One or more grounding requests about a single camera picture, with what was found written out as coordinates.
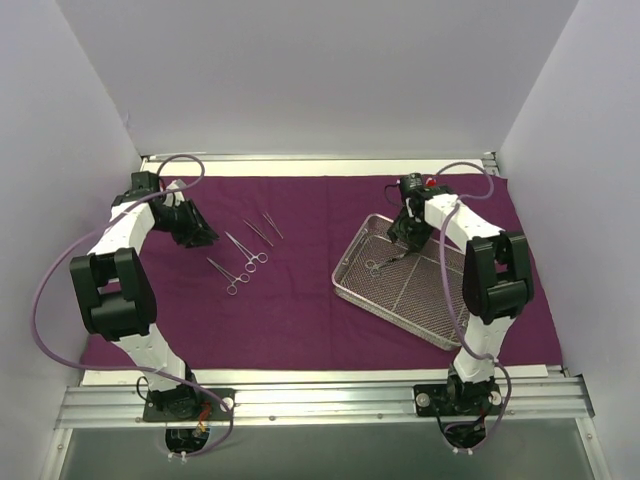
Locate steel forceps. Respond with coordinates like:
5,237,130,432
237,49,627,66
225,231,269,274
365,255,405,277

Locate wire mesh instrument tray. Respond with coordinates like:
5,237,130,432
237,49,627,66
332,214,460,351

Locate steel tweezers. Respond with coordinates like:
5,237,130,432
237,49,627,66
262,211,284,240
242,218,274,247

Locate steel surgical scissors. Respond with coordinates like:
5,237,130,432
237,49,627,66
206,257,250,296

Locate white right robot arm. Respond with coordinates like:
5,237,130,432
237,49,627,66
387,187,534,413

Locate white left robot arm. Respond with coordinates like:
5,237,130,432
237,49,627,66
70,192,218,419

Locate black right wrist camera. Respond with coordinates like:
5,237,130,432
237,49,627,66
384,172,437,201

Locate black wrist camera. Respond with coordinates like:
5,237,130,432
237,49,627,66
124,171,186,205
384,172,437,201

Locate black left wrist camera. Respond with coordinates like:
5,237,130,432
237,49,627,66
124,171,186,205

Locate aluminium back rail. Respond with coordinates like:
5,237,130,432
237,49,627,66
140,149,496,162

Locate aluminium right side rail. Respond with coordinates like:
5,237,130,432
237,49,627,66
482,151,500,176

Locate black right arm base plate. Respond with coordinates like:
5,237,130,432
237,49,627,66
413,379,503,417

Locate aluminium front frame rail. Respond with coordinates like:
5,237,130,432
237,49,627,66
56,376,593,429

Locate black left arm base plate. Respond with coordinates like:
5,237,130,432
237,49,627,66
142,385,235,423

